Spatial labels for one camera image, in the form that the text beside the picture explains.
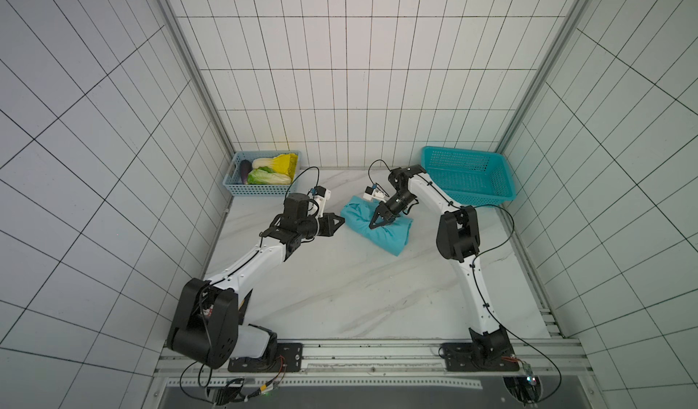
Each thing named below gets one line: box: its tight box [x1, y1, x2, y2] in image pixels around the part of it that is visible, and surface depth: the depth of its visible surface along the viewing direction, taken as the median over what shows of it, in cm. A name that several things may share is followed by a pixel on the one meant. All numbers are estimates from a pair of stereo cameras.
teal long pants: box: [340, 195, 414, 257], surface depth 91 cm
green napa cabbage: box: [247, 166, 292, 185], surface depth 109 cm
